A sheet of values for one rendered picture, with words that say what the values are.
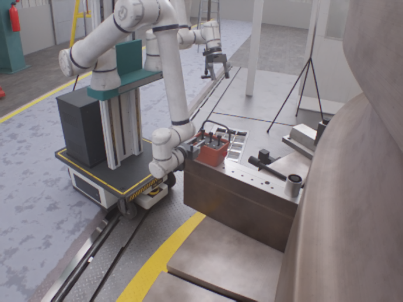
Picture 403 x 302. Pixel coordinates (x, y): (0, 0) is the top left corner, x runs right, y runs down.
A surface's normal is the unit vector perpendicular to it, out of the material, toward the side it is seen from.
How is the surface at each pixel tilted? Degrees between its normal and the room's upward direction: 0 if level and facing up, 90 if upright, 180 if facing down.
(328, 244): 31
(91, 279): 0
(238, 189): 90
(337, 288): 38
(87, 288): 0
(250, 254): 0
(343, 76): 90
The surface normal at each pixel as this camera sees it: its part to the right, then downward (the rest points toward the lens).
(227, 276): 0.04, -0.86
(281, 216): -0.57, 0.40
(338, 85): -0.28, 0.48
